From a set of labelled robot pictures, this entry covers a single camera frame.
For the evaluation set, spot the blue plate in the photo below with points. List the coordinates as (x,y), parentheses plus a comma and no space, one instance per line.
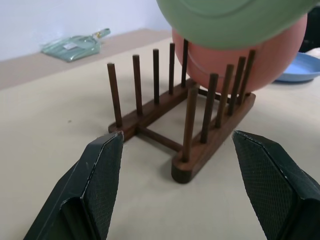
(300,70)

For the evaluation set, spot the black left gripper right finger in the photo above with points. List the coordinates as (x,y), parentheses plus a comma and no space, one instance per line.
(272,190)

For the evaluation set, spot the clear plastic bag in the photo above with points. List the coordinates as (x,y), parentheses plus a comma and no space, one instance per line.
(72,47)

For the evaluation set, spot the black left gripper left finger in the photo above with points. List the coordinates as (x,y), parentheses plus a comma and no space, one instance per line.
(95,190)

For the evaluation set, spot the wooden dish rack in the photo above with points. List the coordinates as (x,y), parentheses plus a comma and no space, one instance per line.
(160,120)

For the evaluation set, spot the green plate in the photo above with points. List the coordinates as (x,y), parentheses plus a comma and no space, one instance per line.
(225,20)

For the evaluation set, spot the pink plate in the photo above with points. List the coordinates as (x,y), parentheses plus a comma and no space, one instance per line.
(270,60)

